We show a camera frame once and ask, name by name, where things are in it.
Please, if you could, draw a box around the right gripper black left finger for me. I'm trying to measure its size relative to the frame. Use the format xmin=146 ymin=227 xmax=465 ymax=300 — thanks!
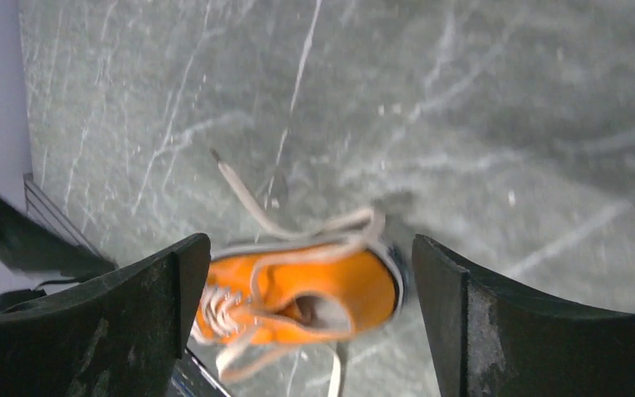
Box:
xmin=0 ymin=233 xmax=211 ymax=396

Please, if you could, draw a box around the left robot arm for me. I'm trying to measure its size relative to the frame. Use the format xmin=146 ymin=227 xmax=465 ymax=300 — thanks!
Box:
xmin=0 ymin=196 xmax=122 ymax=322

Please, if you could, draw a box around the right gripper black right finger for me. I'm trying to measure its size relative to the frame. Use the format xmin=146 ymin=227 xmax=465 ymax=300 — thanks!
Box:
xmin=412 ymin=235 xmax=635 ymax=396

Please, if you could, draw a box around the white shoelace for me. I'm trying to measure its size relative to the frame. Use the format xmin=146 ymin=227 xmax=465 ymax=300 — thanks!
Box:
xmin=213 ymin=160 xmax=385 ymax=384

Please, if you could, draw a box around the orange canvas sneaker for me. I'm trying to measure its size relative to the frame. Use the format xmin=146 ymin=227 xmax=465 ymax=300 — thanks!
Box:
xmin=191 ymin=237 xmax=409 ymax=345

